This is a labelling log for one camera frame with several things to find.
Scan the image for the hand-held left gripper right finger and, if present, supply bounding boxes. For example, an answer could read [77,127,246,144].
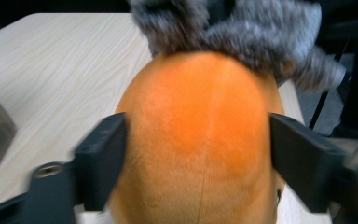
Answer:
[268,112,351,214]

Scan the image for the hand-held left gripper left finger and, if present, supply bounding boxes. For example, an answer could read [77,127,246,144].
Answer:
[74,111,129,213]

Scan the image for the orange plush toy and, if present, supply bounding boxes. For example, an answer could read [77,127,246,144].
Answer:
[105,50,288,224]

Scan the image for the grey fuzzy cloth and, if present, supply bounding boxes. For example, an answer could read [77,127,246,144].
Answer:
[127,0,348,94]

